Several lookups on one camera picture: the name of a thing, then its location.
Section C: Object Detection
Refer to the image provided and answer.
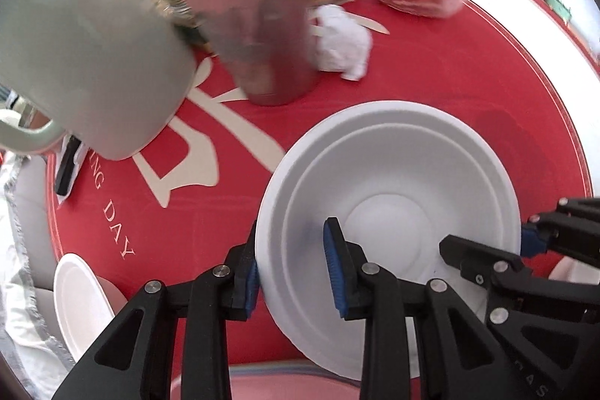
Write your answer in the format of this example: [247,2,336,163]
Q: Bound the red round table mat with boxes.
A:
[46,0,600,384]

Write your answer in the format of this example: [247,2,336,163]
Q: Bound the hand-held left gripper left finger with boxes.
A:
[51,234,260,400]

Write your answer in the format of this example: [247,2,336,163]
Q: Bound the light green kettle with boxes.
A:
[0,0,198,162]

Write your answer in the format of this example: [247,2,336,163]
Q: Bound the pink square plate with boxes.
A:
[169,360,367,400]

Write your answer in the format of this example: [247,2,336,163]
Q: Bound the pink lidded water bottle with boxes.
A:
[161,0,322,107]

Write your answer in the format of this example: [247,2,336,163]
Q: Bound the small green box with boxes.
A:
[546,0,573,24]

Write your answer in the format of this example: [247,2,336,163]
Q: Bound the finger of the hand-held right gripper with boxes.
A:
[520,196,600,263]
[439,234,600,400]

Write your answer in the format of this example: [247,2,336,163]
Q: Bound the crumpled white tissue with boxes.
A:
[311,4,374,81]

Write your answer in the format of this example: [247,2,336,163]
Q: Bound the white fringed sofa throw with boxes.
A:
[0,149,76,398]

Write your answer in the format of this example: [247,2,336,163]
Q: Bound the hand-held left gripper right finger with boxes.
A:
[323,217,516,400]

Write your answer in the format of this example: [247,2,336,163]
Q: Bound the black remote control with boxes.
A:
[55,135,83,197]

